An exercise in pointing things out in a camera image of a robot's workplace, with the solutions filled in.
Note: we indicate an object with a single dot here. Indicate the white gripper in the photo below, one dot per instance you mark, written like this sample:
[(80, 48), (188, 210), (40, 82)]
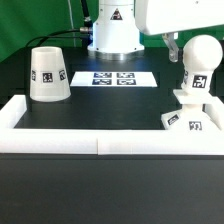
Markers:
[(153, 17)]

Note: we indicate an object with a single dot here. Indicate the white lamp bulb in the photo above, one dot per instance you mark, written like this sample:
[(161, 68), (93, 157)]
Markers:
[(201, 56)]

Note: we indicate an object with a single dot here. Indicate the white lamp base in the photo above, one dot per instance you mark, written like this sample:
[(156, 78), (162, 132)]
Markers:
[(203, 113)]

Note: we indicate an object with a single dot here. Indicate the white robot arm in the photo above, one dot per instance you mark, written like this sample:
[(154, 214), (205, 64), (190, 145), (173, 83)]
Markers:
[(116, 32)]

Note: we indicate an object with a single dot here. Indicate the white lamp shade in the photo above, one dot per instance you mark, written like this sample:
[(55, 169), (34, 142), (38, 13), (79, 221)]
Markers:
[(48, 76)]

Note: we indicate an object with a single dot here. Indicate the white marker tag sheet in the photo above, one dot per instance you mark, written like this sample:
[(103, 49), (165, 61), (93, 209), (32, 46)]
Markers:
[(113, 79)]

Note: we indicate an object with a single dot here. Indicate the white foam border frame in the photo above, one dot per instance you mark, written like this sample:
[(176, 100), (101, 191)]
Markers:
[(125, 142)]

